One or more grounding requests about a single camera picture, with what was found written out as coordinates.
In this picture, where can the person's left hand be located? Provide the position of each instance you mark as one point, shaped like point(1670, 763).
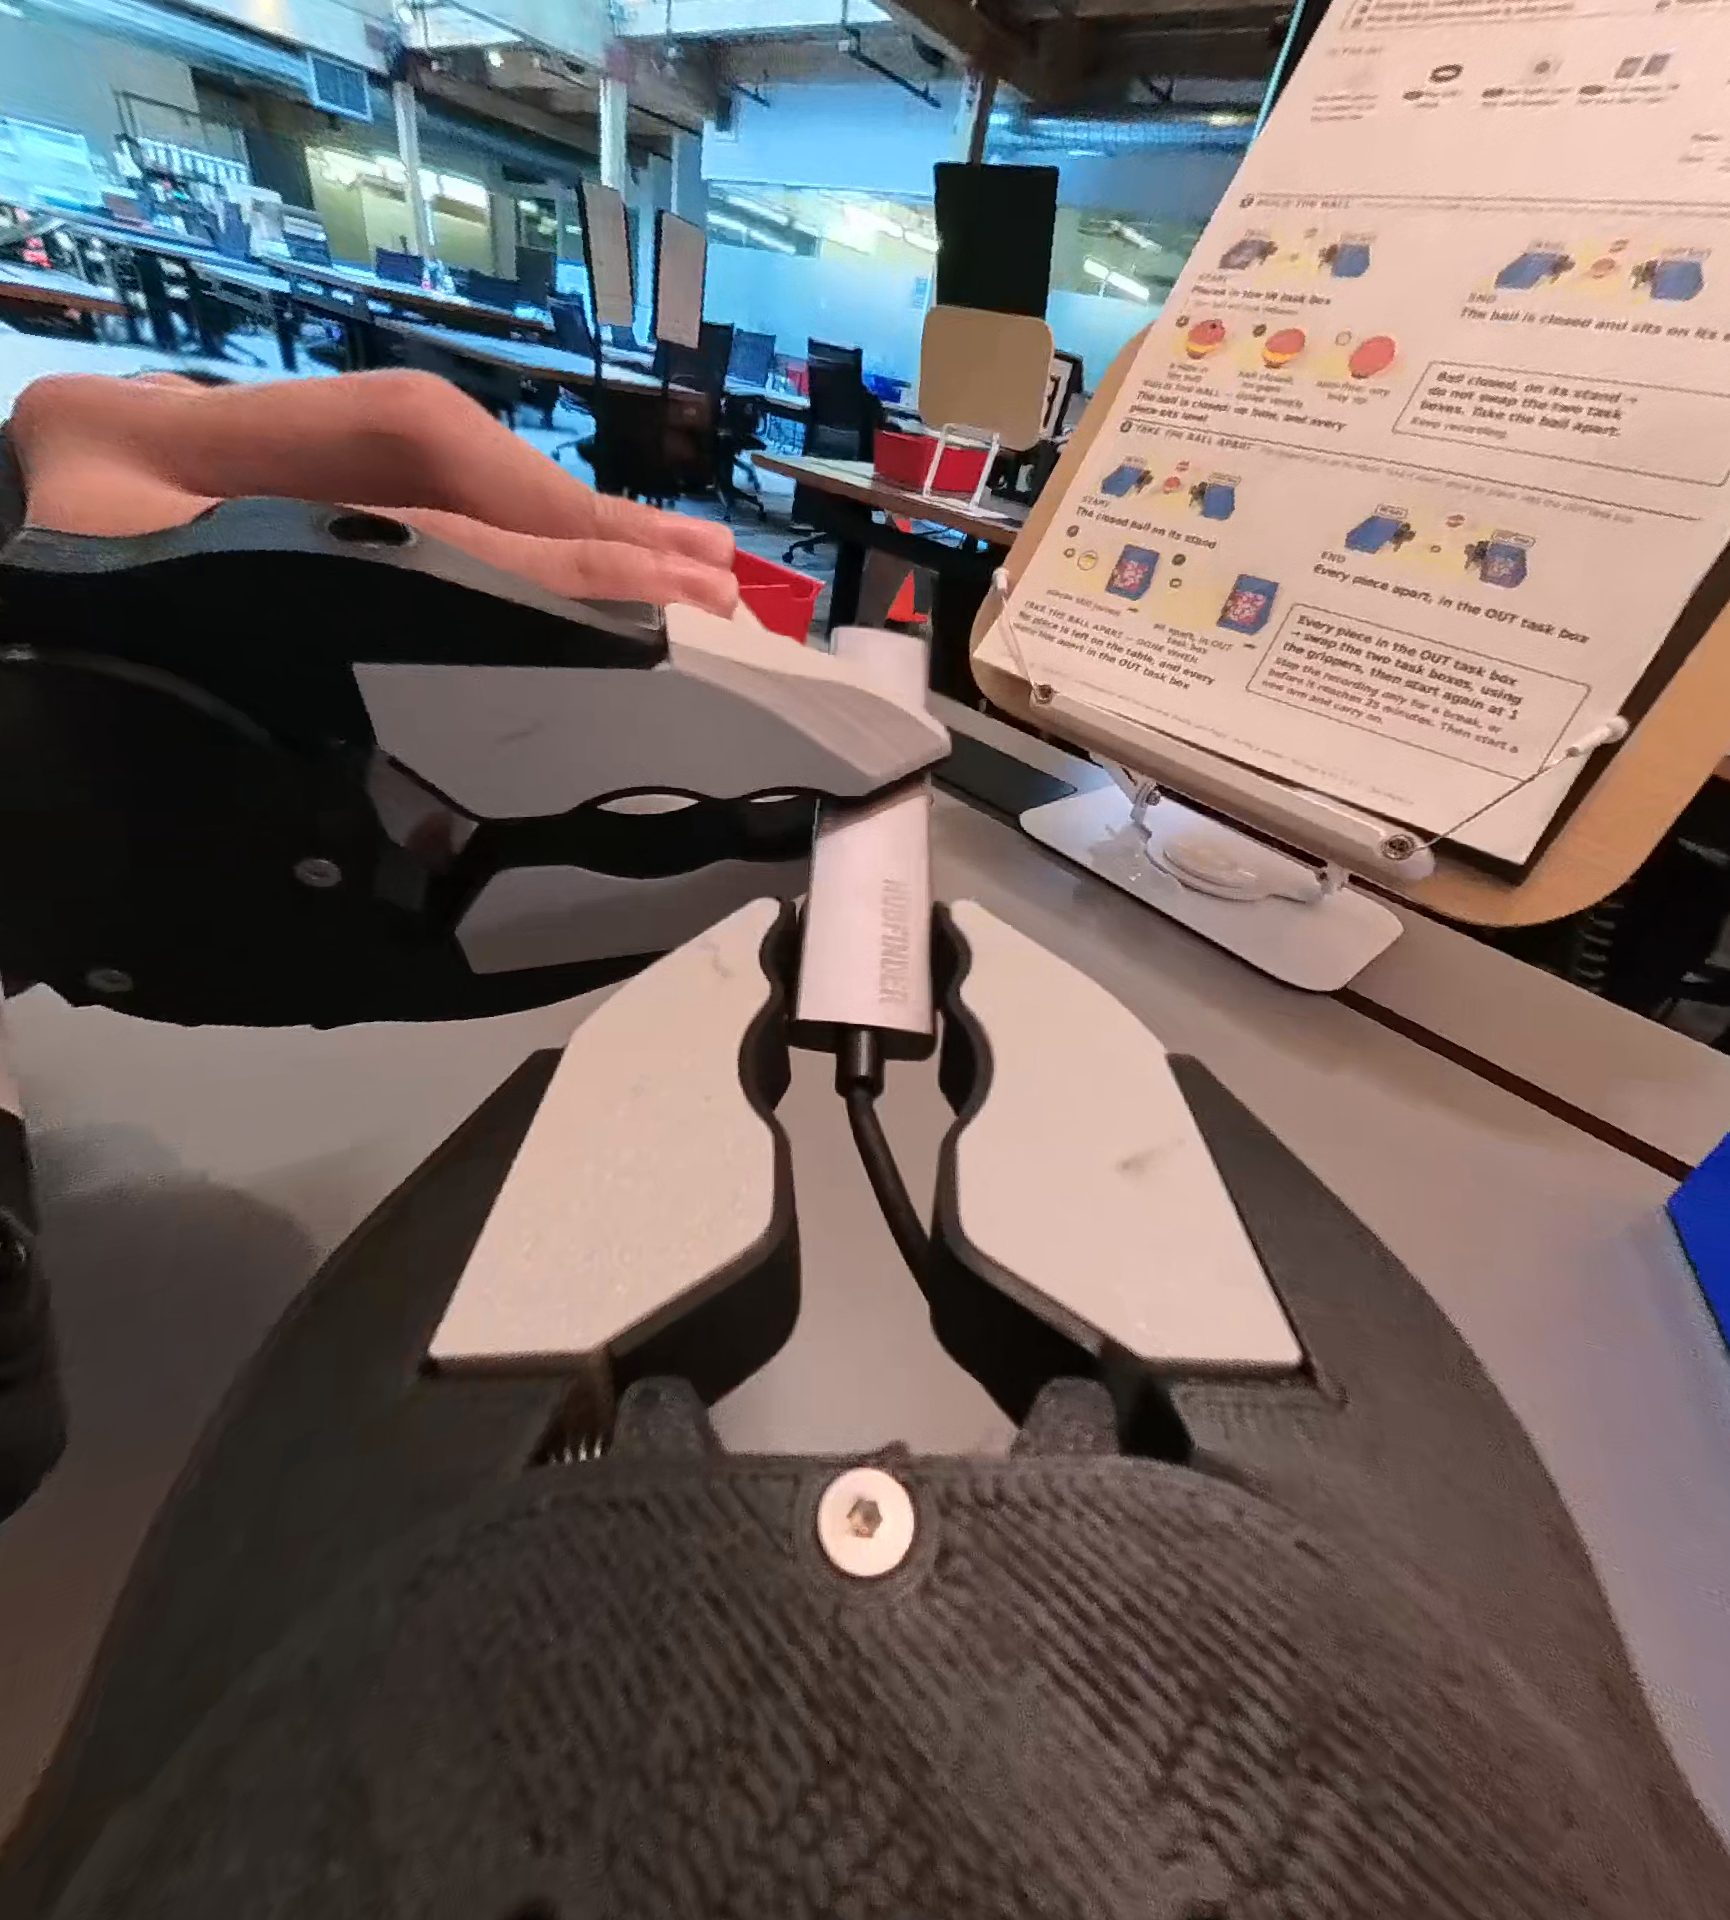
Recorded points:
point(357, 442)

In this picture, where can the small red bin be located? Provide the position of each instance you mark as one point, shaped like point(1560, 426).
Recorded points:
point(902, 457)

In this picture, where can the wooden desk with black legs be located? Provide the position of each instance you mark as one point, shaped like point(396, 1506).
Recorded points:
point(923, 486)

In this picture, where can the printed instruction sheet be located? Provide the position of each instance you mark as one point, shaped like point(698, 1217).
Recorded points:
point(1475, 449)

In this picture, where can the instruction sheet on stand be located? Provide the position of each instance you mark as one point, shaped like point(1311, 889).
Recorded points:
point(1281, 941)

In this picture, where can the pale upright board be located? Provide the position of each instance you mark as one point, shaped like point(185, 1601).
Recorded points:
point(678, 280)
point(607, 258)

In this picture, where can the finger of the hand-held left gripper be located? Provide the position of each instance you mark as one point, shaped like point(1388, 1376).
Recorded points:
point(684, 728)
point(551, 924)

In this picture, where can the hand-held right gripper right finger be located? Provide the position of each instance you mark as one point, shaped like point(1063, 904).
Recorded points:
point(1090, 1167)

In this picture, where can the small wooden document stand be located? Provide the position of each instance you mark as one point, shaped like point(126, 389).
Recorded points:
point(986, 376)

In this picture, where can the grey usb hub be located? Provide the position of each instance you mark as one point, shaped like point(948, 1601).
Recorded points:
point(865, 927)

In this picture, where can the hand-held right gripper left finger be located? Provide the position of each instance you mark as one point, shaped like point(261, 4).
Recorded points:
point(609, 1167)

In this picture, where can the black office chair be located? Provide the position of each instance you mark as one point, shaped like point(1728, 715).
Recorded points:
point(846, 396)

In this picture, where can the black upright panel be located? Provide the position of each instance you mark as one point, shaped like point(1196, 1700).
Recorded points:
point(996, 243)

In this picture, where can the red plastic bin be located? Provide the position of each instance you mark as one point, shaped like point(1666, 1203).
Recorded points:
point(782, 600)

